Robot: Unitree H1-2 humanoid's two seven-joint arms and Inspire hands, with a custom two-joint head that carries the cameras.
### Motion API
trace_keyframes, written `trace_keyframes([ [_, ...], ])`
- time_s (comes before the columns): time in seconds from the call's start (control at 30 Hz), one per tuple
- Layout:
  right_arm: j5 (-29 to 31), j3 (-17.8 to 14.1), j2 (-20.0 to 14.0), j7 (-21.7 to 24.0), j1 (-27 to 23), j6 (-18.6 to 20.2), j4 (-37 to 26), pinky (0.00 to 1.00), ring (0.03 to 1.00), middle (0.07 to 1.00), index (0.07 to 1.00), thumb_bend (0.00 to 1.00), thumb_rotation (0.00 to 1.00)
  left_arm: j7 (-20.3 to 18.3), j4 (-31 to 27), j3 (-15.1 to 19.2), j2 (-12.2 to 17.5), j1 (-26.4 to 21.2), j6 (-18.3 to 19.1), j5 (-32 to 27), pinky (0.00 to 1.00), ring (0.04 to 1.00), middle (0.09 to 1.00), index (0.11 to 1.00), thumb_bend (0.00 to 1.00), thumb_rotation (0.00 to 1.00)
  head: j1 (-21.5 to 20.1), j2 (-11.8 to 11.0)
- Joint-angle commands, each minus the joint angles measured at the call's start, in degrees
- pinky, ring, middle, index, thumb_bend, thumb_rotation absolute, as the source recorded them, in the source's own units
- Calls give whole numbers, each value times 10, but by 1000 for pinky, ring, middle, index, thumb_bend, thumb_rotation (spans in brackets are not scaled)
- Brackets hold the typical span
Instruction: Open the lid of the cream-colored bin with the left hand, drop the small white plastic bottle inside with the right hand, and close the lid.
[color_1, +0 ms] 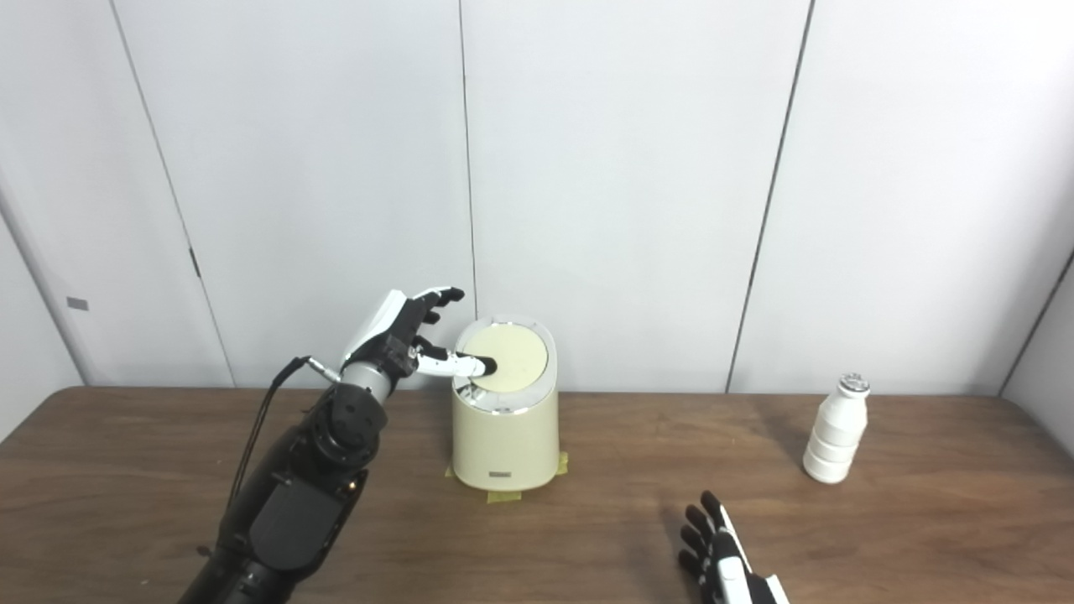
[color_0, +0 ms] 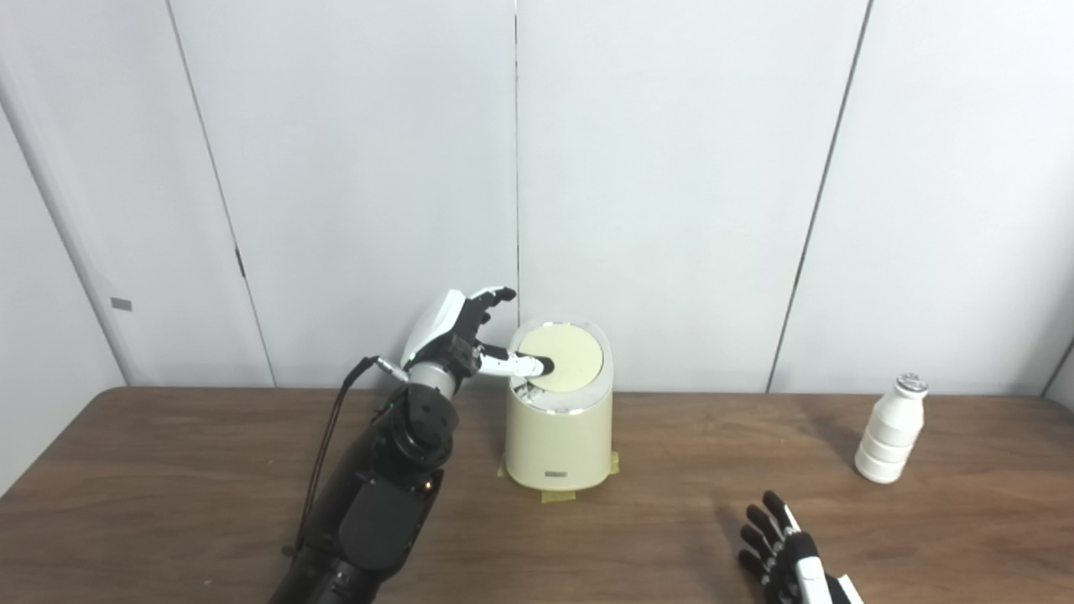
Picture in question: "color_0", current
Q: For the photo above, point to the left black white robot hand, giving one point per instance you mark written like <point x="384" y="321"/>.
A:
<point x="440" y="327"/>

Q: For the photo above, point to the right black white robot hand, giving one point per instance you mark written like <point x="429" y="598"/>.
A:
<point x="789" y="562"/>

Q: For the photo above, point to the small white plastic bottle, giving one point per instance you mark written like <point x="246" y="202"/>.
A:
<point x="889" y="436"/>

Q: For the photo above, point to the cream-colored lidded bin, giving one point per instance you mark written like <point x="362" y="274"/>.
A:
<point x="558" y="445"/>

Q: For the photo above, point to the black wall panel hinge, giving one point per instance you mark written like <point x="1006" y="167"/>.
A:
<point x="241" y="262"/>

